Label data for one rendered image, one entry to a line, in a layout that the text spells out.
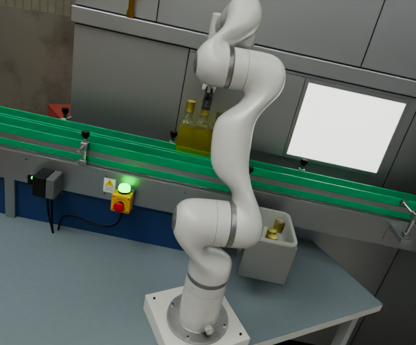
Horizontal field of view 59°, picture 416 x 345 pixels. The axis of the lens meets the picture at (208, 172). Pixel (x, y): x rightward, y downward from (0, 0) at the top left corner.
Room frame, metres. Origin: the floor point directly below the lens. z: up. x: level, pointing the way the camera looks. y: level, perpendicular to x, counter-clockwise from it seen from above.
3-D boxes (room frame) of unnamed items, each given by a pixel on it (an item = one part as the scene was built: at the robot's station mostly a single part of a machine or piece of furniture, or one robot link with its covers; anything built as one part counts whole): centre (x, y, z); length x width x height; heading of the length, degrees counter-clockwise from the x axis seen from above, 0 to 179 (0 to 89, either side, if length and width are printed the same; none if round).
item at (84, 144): (1.20, 0.46, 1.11); 0.07 x 0.04 x 0.13; 1
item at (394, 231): (1.27, -0.78, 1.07); 0.17 x 0.05 x 0.23; 1
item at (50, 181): (1.17, 0.57, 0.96); 0.08 x 0.08 x 0.08; 1
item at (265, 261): (1.19, -0.26, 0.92); 0.27 x 0.17 x 0.15; 1
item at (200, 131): (1.38, 0.06, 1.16); 0.06 x 0.06 x 0.21; 0
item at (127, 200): (1.18, 0.29, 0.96); 0.07 x 0.07 x 0.07; 1
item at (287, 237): (1.16, -0.26, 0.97); 0.22 x 0.17 x 0.09; 1
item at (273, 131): (1.52, -0.28, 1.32); 0.90 x 0.03 x 0.34; 91
